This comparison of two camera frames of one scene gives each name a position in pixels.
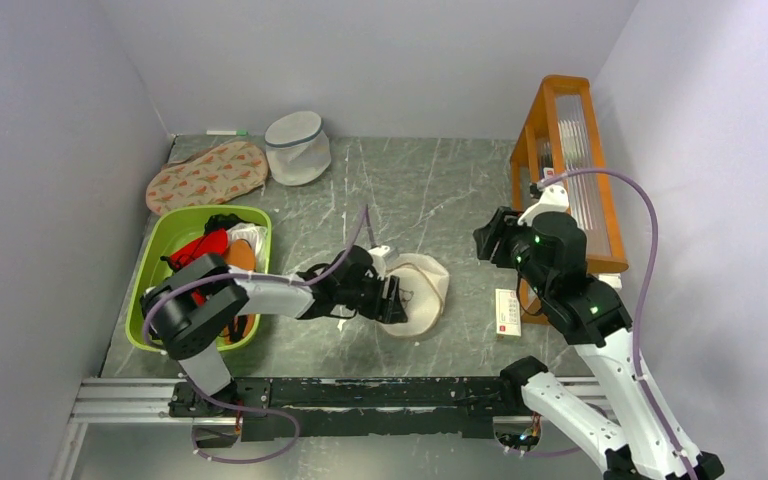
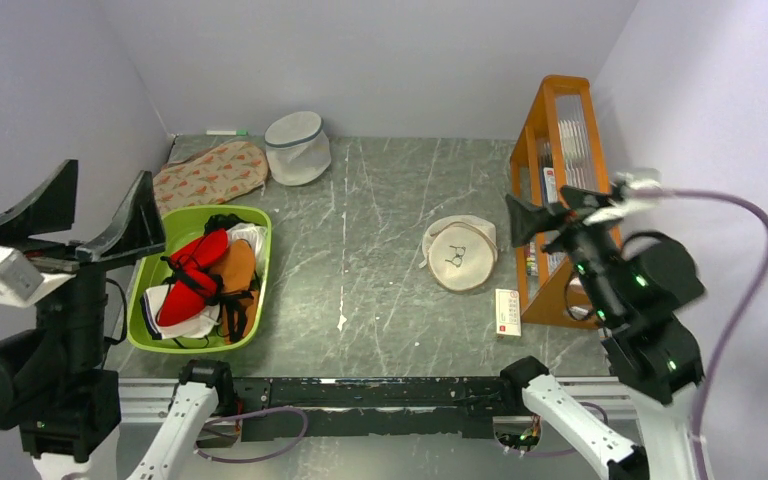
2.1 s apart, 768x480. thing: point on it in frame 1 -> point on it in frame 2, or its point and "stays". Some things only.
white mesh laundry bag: x=298 y=148 stays
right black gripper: x=494 y=237 -> x=525 y=222
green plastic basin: x=170 y=228 stays
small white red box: x=508 y=313 stays
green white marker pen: x=239 y=132 stays
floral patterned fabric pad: x=206 y=177 stays
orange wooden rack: x=561 y=145 stays
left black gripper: x=388 y=310 -> x=141 y=228
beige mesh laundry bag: x=423 y=285 -> x=460 y=251
